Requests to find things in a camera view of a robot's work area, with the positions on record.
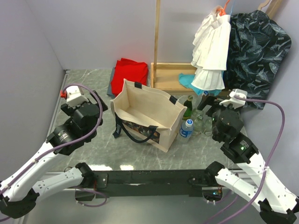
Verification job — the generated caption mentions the dark green Perrier bottle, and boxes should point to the dark green Perrier bottle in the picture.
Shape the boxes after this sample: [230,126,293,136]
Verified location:
[183,95,193,120]

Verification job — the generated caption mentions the blue label Pocari bottle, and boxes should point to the blue label Pocari bottle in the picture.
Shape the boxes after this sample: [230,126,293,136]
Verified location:
[179,119,194,143]

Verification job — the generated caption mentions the beige canvas tote bag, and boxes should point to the beige canvas tote bag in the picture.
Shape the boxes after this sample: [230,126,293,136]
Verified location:
[111,79,186,152]

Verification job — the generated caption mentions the clear Pocari Sweat bottle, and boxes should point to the clear Pocari Sweat bottle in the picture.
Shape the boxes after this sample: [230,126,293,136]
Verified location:
[199,91,209,103]

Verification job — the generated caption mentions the clear glass bottle green cap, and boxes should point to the clear glass bottle green cap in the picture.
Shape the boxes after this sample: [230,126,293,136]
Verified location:
[192,115,205,136]

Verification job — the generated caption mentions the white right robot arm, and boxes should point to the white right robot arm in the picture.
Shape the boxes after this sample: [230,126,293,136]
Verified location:
[205,90,299,224]

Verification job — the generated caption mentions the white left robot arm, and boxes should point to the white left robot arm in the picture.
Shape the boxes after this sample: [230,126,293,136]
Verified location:
[0,86,108,219]

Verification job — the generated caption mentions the grey folded cloth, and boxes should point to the grey folded cloth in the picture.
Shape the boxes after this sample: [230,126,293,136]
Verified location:
[107,67,116,96]

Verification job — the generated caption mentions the teal cloth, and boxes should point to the teal cloth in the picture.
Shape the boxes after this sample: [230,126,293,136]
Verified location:
[178,73,221,96]

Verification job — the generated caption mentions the wooden clothes rack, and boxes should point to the wooden clothes rack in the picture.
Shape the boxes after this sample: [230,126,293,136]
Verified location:
[150,1,196,94]

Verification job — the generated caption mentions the white hanging shirt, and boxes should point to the white hanging shirt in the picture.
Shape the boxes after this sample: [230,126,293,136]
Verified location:
[191,6,231,91]

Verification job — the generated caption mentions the red folded cloth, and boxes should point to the red folded cloth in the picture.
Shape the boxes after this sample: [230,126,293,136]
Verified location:
[111,58,149,97]

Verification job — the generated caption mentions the dark leaf print shirt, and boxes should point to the dark leaf print shirt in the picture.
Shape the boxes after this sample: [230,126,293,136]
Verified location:
[223,10,292,100]

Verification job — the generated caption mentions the orange clothes hanger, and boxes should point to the orange clothes hanger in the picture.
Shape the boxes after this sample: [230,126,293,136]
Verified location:
[216,0,230,16]

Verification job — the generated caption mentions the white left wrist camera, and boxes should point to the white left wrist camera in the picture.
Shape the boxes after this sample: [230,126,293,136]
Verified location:
[60,86,88,107]

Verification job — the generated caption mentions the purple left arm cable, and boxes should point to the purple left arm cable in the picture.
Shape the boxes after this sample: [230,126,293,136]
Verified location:
[0,83,104,222]

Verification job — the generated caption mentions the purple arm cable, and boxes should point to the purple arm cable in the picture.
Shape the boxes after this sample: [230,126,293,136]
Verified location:
[0,83,104,222]
[203,95,285,224]

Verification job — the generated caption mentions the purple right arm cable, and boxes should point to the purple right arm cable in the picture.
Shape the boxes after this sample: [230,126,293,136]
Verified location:
[203,95,285,224]

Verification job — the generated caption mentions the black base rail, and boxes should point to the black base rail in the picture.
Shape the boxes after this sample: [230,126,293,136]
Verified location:
[74,169,234,202]

